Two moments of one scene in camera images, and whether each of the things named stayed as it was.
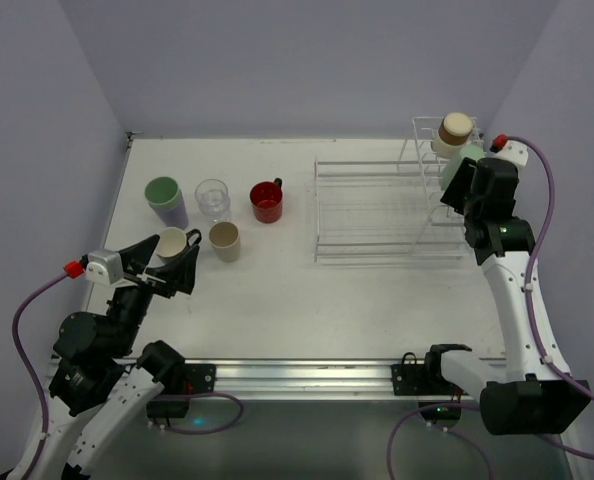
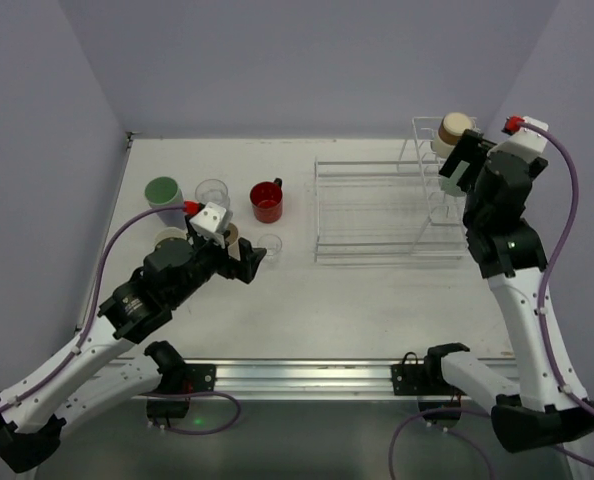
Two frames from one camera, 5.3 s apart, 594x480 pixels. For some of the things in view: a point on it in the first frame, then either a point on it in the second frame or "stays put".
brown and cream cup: [454, 131] stays put
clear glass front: [212, 198] stays put
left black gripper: [153, 281] to [232, 265]
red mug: [266, 198] stays put
